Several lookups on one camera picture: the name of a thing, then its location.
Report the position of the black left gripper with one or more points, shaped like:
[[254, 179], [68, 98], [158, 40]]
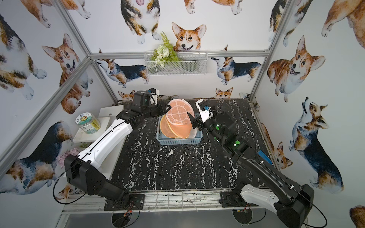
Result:
[[161, 108]]

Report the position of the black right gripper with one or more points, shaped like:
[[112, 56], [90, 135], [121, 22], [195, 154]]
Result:
[[198, 122]]

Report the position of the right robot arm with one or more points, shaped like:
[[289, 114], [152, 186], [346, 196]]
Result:
[[289, 200]]

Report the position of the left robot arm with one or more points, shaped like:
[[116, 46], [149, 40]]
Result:
[[82, 170]]

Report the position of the white tiered wooden shelf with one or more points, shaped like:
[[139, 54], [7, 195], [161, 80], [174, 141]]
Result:
[[106, 117]]

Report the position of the light blue perforated plastic basket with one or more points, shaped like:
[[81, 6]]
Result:
[[165, 135]]

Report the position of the green labelled round jar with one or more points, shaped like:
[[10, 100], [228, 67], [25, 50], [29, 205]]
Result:
[[88, 123]]

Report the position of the green artificial fern plant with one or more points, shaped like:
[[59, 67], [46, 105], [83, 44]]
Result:
[[164, 53]]

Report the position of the blue flat tool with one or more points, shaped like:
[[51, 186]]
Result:
[[265, 157]]

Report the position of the pink flower bunch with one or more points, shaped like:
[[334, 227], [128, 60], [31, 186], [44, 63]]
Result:
[[63, 156]]

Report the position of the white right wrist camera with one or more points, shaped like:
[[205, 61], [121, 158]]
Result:
[[204, 109]]

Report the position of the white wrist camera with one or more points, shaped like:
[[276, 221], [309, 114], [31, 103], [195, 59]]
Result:
[[153, 95], [204, 109]]

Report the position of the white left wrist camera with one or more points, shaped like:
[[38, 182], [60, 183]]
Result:
[[153, 95]]

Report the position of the white wire wall basket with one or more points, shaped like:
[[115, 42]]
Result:
[[190, 63]]

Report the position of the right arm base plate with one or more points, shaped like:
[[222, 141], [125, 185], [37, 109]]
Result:
[[229, 199]]

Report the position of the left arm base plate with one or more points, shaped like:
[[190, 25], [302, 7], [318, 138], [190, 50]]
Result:
[[130, 202]]

